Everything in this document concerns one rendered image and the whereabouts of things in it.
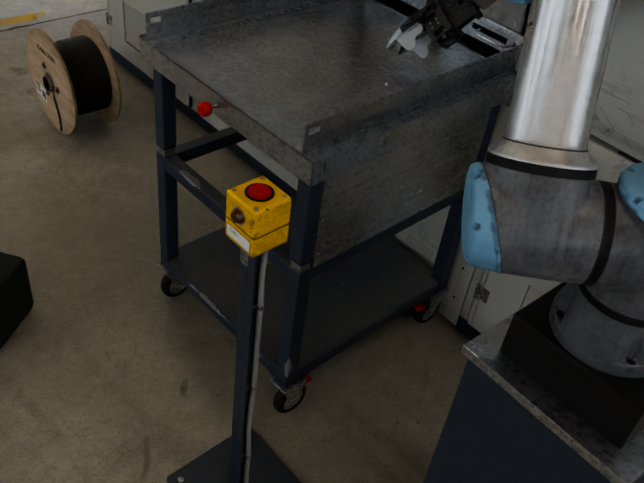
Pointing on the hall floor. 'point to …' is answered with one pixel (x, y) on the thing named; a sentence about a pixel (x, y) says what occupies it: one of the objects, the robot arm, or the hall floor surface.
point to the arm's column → (501, 441)
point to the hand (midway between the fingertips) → (396, 45)
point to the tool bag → (12, 294)
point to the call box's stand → (232, 449)
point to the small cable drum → (74, 76)
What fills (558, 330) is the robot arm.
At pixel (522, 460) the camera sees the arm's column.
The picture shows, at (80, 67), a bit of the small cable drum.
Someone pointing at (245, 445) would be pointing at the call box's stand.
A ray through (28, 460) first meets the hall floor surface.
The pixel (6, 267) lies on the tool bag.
